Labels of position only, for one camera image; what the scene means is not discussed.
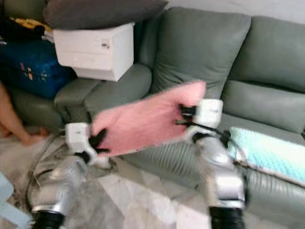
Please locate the person in orange shirt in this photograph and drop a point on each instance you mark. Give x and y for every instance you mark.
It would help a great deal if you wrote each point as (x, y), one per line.
(12, 119)

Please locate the black and yellow bag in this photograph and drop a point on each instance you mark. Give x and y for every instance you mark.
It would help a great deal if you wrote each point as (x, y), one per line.
(24, 28)

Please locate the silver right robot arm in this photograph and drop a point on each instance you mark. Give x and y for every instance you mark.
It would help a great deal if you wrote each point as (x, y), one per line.
(224, 176)

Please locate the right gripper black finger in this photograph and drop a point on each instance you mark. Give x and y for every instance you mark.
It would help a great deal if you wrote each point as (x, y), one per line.
(183, 109)
(182, 123)

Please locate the grey-green leather three-seat sofa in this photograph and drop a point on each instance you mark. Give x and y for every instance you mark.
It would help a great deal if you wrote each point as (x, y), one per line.
(195, 52)

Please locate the pink pillow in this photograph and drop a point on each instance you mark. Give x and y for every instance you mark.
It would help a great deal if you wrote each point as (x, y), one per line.
(147, 119)

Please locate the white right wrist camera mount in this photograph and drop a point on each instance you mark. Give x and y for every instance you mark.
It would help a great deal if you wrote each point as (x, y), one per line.
(209, 113)

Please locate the light blue child chair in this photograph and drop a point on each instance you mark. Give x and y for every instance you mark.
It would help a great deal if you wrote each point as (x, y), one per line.
(7, 205)

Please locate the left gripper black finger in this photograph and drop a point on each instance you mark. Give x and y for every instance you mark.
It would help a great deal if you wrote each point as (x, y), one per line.
(103, 136)
(104, 150)

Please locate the teal and white pillow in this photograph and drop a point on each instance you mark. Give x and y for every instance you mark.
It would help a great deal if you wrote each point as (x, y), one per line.
(271, 155)

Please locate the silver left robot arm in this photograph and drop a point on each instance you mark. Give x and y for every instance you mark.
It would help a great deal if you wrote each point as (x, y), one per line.
(59, 186)

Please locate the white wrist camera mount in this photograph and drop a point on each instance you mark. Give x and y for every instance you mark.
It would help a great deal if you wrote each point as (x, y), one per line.
(209, 113)
(77, 138)

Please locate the white box cabinet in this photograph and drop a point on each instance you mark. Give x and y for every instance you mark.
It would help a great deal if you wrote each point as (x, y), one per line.
(93, 50)

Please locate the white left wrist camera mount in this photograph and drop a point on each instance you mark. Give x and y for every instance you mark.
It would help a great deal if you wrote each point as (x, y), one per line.
(77, 138)

